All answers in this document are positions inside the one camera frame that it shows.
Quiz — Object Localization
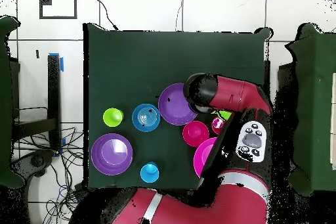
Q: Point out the dark green table cloth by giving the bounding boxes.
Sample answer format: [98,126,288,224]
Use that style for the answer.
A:
[82,22,271,193]

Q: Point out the green covered side table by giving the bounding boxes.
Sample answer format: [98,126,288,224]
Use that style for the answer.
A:
[285,22,336,196]
[0,15,26,189]

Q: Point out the blue cup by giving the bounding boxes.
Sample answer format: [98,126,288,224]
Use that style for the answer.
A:
[140,161,160,183]

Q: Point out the black office chair base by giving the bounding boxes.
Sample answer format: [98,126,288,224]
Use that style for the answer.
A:
[10,149,56,180]

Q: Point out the red cup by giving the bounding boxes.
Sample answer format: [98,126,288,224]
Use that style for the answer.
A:
[211,116,226,135]

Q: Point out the black metal stand frame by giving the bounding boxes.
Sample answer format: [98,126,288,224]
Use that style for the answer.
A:
[11,55,62,151]
[262,60,272,96]

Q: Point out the green cup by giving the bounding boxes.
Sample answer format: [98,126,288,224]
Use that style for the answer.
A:
[102,107,125,128]

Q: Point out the purple bowl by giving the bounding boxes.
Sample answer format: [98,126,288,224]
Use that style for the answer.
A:
[157,82,198,126]
[91,133,134,176]

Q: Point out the thin dark floor cable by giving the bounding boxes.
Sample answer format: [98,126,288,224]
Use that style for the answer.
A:
[175,0,184,32]

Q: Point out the blue bowl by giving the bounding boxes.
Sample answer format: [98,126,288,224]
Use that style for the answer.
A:
[131,103,161,133]

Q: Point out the black floor cable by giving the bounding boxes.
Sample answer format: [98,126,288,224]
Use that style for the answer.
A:
[93,0,119,31]

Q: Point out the tangled floor cables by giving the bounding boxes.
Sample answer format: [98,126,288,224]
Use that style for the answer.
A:
[12,126,87,224]

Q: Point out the red bowl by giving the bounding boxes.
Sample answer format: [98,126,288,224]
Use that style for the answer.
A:
[182,120,210,148]

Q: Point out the large pink bowl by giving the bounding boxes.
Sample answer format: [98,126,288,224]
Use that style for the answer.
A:
[193,137,218,179]

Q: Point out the green ribbed bowl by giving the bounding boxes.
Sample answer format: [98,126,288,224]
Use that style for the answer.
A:
[211,110,233,121]

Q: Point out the blue tape strip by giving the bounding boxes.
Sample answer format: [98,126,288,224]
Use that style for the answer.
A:
[48,52,64,72]

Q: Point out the black square floor frame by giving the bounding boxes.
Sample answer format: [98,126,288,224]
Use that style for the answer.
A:
[39,0,78,20]

